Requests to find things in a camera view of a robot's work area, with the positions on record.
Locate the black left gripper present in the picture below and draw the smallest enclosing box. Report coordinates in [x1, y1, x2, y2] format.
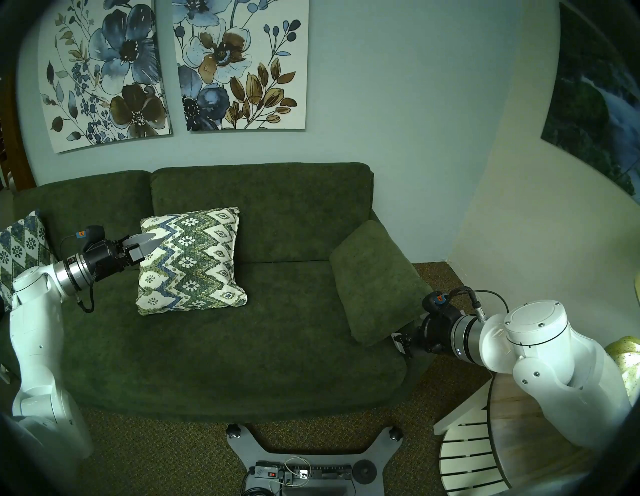
[84, 232, 166, 282]

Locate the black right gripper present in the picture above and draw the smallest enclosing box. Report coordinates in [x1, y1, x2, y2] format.
[392, 305, 464, 358]

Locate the zigzag patterned throw pillow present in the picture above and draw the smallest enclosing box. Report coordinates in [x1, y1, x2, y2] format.
[135, 207, 248, 316]

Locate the green sofa armrest cushion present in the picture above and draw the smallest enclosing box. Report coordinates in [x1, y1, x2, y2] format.
[329, 220, 435, 347]

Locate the dark green fabric sofa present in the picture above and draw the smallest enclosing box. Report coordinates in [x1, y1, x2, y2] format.
[0, 161, 436, 426]

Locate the diamond patterned throw pillow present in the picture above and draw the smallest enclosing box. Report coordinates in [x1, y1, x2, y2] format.
[0, 209, 56, 313]

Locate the white slatted wooden chair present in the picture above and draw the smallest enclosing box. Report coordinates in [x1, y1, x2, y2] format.
[433, 385, 506, 496]

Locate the round wooden side table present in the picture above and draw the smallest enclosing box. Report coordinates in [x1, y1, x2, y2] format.
[487, 372, 601, 491]

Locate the black power strip box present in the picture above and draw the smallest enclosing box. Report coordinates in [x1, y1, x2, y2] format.
[255, 462, 352, 486]

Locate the floral canvas with blue flowers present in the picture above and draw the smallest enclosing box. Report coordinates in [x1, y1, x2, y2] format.
[37, 0, 174, 154]

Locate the floral canvas with brown leaves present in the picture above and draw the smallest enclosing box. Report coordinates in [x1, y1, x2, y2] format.
[171, 0, 310, 133]

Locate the yellow-green ceramic lamp base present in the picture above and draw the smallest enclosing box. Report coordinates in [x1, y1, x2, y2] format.
[604, 336, 640, 406]

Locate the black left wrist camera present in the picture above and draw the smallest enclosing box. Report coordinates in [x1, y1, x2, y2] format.
[75, 226, 107, 252]

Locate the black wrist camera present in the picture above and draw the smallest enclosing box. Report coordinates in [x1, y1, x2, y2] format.
[422, 291, 451, 316]
[75, 226, 107, 252]

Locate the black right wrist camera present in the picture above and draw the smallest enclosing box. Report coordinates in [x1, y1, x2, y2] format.
[422, 291, 451, 316]

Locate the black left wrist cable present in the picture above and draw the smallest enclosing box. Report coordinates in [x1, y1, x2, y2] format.
[60, 232, 97, 314]

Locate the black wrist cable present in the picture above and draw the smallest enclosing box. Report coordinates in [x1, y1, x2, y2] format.
[446, 286, 509, 321]
[60, 232, 97, 314]

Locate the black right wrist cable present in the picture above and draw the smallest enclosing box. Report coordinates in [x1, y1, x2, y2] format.
[446, 286, 509, 321]

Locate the thin white looped cable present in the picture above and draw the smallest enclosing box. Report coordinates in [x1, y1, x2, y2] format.
[281, 456, 312, 487]

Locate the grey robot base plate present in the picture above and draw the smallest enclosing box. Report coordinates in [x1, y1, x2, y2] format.
[226, 424, 404, 496]

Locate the waterfall landscape wall picture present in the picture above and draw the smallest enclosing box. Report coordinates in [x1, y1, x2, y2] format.
[540, 0, 640, 206]

